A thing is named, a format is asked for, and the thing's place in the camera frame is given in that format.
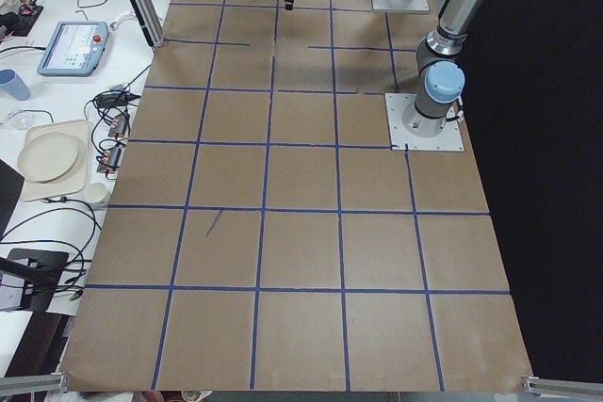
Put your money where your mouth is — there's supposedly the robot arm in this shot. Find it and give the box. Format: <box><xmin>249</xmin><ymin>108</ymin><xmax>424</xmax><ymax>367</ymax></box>
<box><xmin>279</xmin><ymin>0</ymin><xmax>484</xmax><ymax>152</ymax></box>

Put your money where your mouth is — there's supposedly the near teach pendant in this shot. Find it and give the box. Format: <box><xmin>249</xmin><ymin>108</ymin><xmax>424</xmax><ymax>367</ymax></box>
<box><xmin>37</xmin><ymin>21</ymin><xmax>109</xmax><ymax>76</ymax></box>

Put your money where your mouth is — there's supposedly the white paper cup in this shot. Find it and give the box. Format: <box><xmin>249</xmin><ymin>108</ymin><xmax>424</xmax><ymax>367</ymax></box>
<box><xmin>84</xmin><ymin>183</ymin><xmax>111</xmax><ymax>210</ymax></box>

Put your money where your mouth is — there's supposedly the beige tray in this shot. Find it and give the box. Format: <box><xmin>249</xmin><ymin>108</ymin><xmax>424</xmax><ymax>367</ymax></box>
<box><xmin>17</xmin><ymin>120</ymin><xmax>90</xmax><ymax>201</ymax></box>

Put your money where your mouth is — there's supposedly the blue plastic cup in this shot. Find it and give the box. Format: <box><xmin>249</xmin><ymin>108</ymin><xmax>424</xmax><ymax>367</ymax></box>
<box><xmin>0</xmin><ymin>69</ymin><xmax>31</xmax><ymax>101</ymax></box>

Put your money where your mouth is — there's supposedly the beige round plate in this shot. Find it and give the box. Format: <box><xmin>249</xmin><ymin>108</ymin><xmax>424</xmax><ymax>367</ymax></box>
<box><xmin>17</xmin><ymin>132</ymin><xmax>79</xmax><ymax>182</ymax></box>

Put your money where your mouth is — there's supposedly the black tripod base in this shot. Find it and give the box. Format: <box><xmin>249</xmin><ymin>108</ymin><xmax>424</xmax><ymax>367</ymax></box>
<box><xmin>1</xmin><ymin>249</ymin><xmax>69</xmax><ymax>312</ymax></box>

